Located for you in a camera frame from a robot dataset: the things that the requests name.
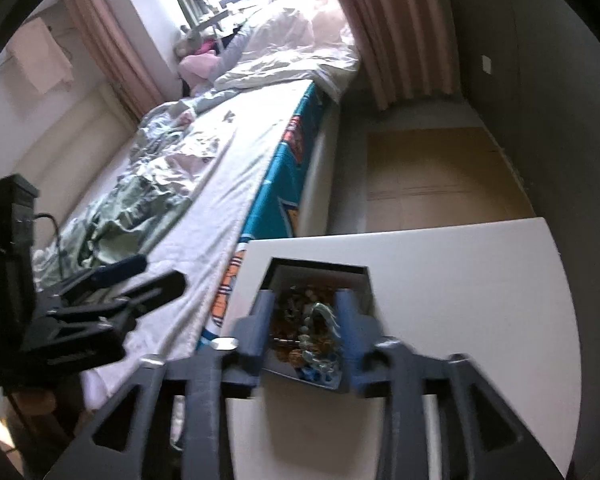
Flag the black jewelry box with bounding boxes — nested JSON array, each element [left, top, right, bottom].
[[261, 258, 374, 393]]

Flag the brown bead bracelet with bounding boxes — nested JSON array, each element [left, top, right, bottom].
[[272, 284, 344, 366]]

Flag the pink curtain right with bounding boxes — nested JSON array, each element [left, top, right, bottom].
[[338, 0, 460, 110]]

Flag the green patterned clothes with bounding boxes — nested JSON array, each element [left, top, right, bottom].
[[33, 100, 233, 285]]

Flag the beige padded headboard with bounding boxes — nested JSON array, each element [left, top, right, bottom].
[[14, 82, 136, 226]]

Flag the white wall socket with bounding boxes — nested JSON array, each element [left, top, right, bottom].
[[481, 55, 492, 75]]

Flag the pink curtain left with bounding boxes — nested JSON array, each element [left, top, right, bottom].
[[62, 0, 163, 119]]

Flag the blue flower hair scrunchie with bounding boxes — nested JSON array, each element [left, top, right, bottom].
[[301, 350, 342, 388]]

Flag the white square table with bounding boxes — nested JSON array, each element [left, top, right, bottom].
[[226, 218, 581, 479]]

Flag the dark grey wardrobe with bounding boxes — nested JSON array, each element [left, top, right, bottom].
[[451, 0, 600, 479]]

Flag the pink plush toy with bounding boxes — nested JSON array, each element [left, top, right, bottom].
[[178, 51, 220, 88]]

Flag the bed with white blanket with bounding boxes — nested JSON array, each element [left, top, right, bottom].
[[29, 79, 342, 411]]

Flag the pink curtain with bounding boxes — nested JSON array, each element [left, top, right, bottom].
[[338, 0, 460, 110], [62, 0, 163, 119]]

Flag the white duvet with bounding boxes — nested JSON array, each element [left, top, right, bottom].
[[211, 0, 361, 102]]

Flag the hanging white cloth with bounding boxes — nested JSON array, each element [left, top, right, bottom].
[[6, 18, 74, 94]]

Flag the cardboard sheet on floor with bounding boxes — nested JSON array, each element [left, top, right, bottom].
[[366, 127, 534, 232]]

